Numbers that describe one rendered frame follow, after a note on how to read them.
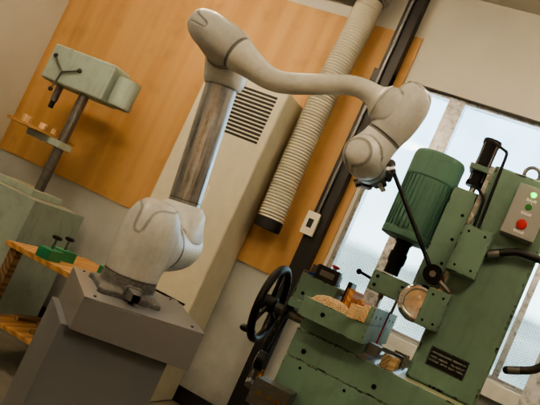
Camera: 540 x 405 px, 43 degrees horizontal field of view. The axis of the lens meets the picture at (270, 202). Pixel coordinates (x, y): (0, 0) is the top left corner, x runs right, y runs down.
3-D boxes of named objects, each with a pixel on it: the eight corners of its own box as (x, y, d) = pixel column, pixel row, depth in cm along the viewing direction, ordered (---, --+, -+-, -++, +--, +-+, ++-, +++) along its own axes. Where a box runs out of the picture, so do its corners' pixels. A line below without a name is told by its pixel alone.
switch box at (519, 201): (499, 233, 210) (519, 186, 211) (531, 246, 207) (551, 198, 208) (499, 230, 204) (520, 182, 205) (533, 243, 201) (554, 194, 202)
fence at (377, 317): (388, 328, 254) (394, 314, 254) (392, 329, 253) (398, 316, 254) (363, 323, 197) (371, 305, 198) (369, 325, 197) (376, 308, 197)
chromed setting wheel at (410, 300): (391, 312, 215) (407, 276, 215) (428, 329, 210) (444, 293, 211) (390, 312, 212) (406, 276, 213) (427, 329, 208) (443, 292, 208)
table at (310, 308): (312, 309, 263) (319, 295, 264) (385, 344, 253) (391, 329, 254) (268, 300, 206) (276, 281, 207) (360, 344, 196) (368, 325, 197)
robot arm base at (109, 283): (100, 296, 173) (108, 276, 173) (87, 275, 193) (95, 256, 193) (164, 316, 181) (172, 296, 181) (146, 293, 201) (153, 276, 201)
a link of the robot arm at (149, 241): (92, 262, 183) (124, 186, 183) (123, 263, 201) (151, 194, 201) (144, 286, 179) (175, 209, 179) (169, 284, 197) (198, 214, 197)
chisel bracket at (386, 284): (367, 292, 232) (377, 270, 233) (405, 310, 228) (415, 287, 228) (364, 291, 225) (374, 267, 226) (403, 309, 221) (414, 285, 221)
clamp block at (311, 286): (301, 299, 242) (312, 276, 243) (336, 315, 238) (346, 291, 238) (291, 296, 228) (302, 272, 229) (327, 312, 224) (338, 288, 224)
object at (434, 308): (415, 323, 212) (431, 288, 213) (437, 333, 209) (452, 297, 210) (413, 322, 203) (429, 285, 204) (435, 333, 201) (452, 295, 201)
